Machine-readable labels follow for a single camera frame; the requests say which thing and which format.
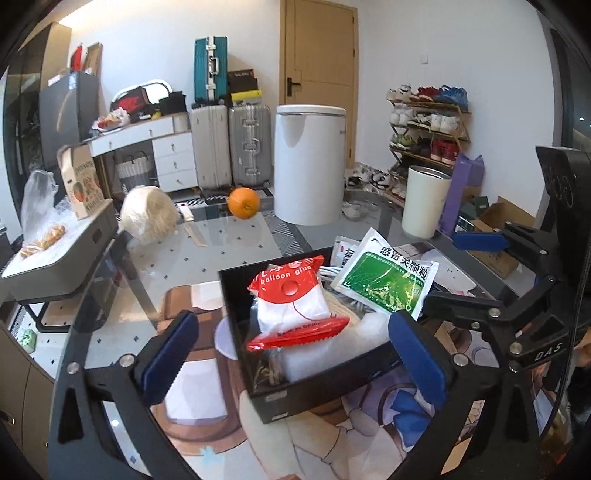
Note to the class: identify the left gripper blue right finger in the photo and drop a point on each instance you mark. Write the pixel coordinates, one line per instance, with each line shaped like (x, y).
(423, 356)

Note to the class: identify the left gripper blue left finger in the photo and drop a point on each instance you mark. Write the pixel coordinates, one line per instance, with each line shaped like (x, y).
(162, 357)

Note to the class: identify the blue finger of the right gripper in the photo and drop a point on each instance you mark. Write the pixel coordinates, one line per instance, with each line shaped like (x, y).
(491, 242)

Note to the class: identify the white fluffy soft object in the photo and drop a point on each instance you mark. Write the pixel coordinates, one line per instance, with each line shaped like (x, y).
(300, 362)

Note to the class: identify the green white medicine packet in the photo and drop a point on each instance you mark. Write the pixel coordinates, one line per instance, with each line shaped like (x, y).
(379, 277)

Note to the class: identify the red white balloon glue bag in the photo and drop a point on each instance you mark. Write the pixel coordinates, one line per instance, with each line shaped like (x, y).
(291, 307)

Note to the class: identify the white printed foil packet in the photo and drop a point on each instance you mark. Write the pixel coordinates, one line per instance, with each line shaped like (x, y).
(343, 250)

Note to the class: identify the open cardboard box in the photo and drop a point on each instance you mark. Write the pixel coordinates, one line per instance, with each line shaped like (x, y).
(491, 222)

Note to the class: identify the purple paper bag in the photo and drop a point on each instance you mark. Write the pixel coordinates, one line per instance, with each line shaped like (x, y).
(467, 172)

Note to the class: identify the small white cylinder bin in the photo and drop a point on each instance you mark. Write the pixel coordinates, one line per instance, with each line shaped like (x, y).
(427, 190)

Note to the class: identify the black storage box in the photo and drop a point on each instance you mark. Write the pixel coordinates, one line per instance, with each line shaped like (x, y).
(292, 398)

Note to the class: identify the shoe rack with shoes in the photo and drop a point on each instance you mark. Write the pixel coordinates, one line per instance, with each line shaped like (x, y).
(429, 129)

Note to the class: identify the grey flat case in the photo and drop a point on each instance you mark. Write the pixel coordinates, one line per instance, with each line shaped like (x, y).
(61, 270)

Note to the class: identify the orange fruit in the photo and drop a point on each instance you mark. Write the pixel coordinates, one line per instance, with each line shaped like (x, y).
(243, 203)

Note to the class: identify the white desk with drawers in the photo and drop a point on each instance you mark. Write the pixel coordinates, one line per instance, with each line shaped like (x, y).
(167, 141)

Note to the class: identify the clear plastic bag with snacks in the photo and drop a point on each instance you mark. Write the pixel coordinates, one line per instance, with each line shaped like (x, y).
(43, 223)

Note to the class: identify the wicker basket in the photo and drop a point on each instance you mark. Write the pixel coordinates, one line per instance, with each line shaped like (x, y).
(133, 172)

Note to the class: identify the white cylindrical appliance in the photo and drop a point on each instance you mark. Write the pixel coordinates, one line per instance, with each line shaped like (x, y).
(309, 163)

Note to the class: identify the cardboard fruit box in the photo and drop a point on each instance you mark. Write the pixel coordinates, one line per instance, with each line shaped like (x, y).
(80, 180)

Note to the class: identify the white suitcase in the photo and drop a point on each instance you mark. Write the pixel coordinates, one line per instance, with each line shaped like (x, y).
(209, 129)

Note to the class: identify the silver suitcase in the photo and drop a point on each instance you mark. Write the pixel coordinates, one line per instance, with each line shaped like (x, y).
(251, 145)

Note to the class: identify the wooden door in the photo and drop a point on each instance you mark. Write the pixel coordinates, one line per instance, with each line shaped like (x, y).
(319, 59)

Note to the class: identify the grey tall box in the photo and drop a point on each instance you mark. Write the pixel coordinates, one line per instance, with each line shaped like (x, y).
(67, 111)

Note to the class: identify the stack of dark boxes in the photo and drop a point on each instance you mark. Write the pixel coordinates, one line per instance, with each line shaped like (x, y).
(243, 88)

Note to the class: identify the teal suitcase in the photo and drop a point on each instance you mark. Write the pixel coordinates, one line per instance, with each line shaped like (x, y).
(210, 68)

